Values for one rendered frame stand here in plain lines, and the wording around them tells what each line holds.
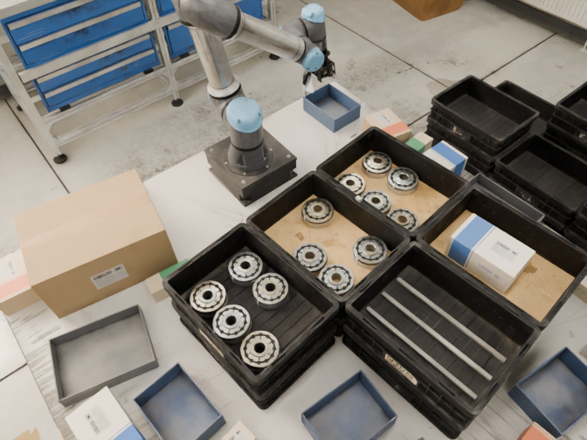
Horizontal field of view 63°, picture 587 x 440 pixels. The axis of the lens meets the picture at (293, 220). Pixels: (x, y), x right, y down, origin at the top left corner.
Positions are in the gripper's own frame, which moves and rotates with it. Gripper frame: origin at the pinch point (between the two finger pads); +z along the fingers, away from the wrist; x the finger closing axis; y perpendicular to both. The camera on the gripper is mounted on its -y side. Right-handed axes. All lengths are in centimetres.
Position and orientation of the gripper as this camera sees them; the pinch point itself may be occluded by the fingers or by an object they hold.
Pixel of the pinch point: (319, 86)
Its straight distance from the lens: 199.6
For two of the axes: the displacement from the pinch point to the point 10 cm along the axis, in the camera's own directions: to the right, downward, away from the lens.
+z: 1.4, 5.5, 8.3
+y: 6.0, 6.2, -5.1
